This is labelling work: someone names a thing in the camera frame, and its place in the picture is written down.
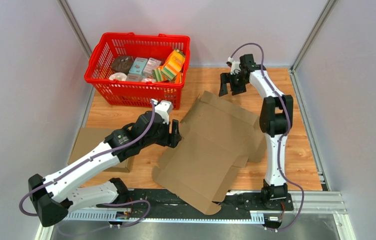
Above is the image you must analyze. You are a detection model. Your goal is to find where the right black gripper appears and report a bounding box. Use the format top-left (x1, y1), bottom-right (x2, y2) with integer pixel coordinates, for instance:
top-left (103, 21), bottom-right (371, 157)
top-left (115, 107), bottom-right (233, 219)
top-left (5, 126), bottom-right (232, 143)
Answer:
top-left (220, 71), bottom-right (248, 97)

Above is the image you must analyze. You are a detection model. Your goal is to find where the cardboard sheet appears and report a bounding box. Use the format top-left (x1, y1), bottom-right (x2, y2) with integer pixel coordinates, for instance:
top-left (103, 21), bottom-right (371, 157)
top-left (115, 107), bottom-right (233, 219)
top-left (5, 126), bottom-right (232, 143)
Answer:
top-left (152, 91), bottom-right (266, 215)

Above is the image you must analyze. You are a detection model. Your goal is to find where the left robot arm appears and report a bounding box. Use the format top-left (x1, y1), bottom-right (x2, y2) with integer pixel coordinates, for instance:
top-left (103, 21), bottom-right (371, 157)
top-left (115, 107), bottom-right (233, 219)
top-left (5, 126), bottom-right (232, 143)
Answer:
top-left (28, 111), bottom-right (182, 227)

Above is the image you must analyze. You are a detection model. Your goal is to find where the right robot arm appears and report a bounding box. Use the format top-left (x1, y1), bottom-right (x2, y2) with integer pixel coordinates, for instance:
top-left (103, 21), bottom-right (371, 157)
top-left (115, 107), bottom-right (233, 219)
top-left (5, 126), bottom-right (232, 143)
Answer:
top-left (219, 54), bottom-right (293, 210)

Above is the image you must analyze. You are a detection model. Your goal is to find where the grey pink small box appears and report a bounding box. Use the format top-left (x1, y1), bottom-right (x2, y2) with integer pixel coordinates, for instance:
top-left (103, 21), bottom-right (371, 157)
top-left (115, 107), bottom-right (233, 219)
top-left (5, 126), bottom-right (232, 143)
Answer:
top-left (142, 57), bottom-right (162, 78)

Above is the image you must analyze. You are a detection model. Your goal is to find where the teal small box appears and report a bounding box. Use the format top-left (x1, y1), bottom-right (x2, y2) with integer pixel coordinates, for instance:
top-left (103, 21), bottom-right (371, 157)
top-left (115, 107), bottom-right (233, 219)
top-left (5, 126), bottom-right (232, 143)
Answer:
top-left (129, 57), bottom-right (148, 75)

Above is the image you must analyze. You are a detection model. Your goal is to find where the striped sponge pack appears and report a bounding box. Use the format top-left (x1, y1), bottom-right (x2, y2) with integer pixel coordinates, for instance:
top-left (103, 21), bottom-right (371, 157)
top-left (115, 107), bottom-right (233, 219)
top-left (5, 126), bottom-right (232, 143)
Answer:
top-left (161, 48), bottom-right (186, 81)

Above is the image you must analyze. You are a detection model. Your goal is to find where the green striped sponge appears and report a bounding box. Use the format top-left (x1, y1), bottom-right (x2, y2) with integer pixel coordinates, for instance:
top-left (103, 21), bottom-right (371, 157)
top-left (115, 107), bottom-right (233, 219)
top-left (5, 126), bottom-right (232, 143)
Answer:
top-left (152, 66), bottom-right (167, 82)

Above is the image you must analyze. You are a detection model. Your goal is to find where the white round container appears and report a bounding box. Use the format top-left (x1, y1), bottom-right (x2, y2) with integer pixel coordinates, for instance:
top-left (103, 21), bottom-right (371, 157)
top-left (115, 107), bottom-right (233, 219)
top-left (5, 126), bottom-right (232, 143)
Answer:
top-left (109, 72), bottom-right (127, 81)

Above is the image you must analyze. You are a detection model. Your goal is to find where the brown round packet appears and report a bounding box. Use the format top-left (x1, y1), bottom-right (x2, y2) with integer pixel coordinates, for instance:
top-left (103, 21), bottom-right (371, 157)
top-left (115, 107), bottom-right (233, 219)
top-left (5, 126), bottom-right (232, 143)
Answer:
top-left (111, 55), bottom-right (134, 74)

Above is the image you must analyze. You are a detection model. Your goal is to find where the red plastic basket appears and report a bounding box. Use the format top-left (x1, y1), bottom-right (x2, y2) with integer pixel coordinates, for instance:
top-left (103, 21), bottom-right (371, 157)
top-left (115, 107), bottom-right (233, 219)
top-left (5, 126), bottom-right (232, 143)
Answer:
top-left (84, 32), bottom-right (190, 109)

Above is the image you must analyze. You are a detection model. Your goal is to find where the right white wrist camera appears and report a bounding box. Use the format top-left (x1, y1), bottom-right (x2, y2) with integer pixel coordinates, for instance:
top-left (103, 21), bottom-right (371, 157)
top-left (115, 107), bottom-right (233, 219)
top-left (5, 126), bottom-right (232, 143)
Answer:
top-left (226, 57), bottom-right (241, 75)

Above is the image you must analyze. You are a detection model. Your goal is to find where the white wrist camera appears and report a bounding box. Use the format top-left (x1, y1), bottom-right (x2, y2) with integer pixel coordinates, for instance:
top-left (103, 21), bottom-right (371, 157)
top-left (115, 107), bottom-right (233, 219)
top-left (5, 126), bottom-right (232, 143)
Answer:
top-left (151, 98), bottom-right (173, 125)
top-left (226, 57), bottom-right (241, 75)

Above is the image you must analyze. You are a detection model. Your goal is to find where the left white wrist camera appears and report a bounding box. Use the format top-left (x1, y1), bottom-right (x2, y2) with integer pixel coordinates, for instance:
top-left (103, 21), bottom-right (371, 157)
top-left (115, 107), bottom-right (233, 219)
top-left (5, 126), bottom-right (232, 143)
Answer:
top-left (151, 98), bottom-right (173, 125)

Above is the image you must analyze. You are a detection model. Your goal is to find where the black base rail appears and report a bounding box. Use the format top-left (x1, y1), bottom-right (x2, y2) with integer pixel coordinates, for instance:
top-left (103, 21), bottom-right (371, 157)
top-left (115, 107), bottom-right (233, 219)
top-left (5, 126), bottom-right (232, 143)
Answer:
top-left (65, 188), bottom-right (347, 224)

